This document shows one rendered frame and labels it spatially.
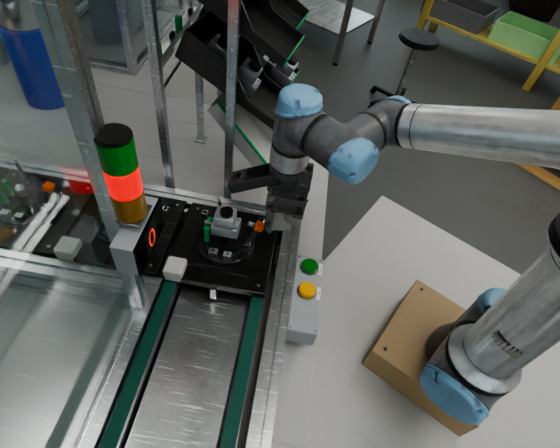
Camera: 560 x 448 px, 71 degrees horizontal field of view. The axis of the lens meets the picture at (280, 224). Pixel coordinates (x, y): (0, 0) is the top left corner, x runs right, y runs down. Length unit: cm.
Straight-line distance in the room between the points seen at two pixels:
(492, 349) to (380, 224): 71
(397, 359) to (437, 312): 18
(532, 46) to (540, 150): 413
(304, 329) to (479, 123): 54
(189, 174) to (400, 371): 85
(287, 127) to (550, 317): 45
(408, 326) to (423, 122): 51
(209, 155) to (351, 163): 85
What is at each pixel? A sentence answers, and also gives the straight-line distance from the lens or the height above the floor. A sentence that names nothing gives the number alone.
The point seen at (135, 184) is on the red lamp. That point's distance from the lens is 61.
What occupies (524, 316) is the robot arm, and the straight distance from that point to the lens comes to 60.
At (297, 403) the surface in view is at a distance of 94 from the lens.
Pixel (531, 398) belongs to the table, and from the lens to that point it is 118.
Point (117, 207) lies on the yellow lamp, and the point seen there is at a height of 130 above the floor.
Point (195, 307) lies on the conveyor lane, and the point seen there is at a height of 92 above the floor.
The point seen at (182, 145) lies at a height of 86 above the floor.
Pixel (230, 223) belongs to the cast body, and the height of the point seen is 108.
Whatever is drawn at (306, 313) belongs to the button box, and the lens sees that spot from 92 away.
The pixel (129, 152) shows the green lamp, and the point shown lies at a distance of 57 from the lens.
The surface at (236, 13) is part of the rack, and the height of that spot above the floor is 144.
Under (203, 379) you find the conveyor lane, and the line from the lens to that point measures 89.
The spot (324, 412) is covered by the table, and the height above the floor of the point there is 86.
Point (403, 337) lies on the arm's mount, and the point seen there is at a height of 94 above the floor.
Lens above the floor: 175
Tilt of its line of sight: 49 degrees down
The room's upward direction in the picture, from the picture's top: 11 degrees clockwise
